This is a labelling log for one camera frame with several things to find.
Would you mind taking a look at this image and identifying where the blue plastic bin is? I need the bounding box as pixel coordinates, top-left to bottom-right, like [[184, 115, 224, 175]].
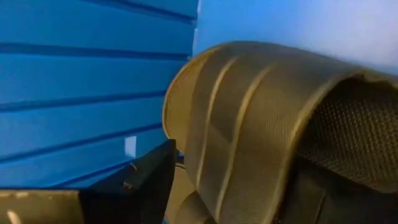
[[0, 0, 398, 191]]

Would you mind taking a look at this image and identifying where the beige rubber slide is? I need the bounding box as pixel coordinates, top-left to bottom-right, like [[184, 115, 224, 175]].
[[161, 40, 398, 224]]

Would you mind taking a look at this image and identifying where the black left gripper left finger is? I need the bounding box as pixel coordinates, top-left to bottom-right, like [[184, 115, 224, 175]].
[[78, 139, 178, 224]]

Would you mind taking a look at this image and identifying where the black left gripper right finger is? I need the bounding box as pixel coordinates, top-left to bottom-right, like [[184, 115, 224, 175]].
[[275, 157, 398, 224]]

